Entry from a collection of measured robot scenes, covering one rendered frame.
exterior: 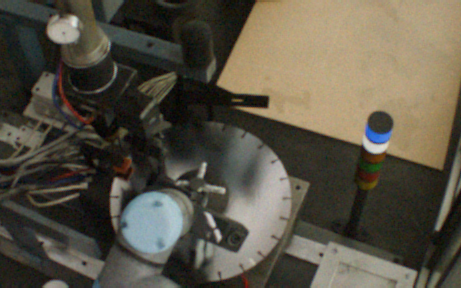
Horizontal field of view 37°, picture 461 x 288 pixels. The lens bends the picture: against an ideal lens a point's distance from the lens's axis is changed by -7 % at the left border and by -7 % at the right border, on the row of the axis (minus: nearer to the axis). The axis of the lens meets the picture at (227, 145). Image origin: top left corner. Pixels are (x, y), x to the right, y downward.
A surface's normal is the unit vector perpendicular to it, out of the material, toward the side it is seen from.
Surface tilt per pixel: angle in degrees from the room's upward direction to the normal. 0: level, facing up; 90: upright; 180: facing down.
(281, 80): 0
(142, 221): 32
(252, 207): 0
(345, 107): 0
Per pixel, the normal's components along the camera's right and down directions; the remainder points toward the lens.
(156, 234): -0.12, 0.00
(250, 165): -0.04, -0.53
